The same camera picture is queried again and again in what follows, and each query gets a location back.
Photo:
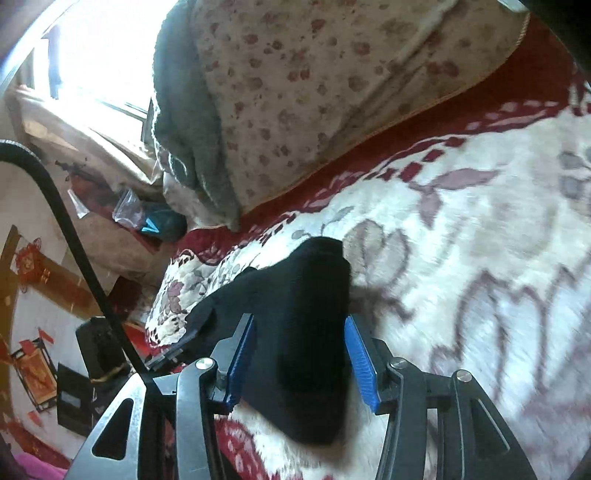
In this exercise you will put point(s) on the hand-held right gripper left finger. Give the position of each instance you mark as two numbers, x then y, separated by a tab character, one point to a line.
240	355

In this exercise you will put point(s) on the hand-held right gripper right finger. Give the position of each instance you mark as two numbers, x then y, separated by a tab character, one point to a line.
360	360

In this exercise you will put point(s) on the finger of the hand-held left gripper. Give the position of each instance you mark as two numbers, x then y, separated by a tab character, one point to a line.
162	359

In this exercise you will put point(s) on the black pants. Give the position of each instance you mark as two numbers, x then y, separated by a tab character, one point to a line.
300	332

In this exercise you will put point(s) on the black box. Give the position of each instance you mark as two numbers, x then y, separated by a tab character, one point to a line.
74	397
94	346

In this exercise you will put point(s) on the teal object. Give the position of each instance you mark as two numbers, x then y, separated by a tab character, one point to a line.
164	224

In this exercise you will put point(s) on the red white printed blanket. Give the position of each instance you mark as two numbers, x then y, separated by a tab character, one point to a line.
461	254

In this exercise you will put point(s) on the clear plastic bag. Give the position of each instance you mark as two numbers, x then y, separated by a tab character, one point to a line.
122	207

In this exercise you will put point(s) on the pink cloth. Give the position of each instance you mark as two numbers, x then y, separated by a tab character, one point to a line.
39	468

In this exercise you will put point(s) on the grey fleece cloth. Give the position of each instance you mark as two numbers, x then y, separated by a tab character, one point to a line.
194	138

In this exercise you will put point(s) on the floral pink pillow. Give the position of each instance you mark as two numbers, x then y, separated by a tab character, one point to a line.
323	92

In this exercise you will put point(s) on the window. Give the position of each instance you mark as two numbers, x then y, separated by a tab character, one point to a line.
106	50

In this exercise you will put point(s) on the red wall ornament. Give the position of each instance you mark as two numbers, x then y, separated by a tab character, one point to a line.
30	263

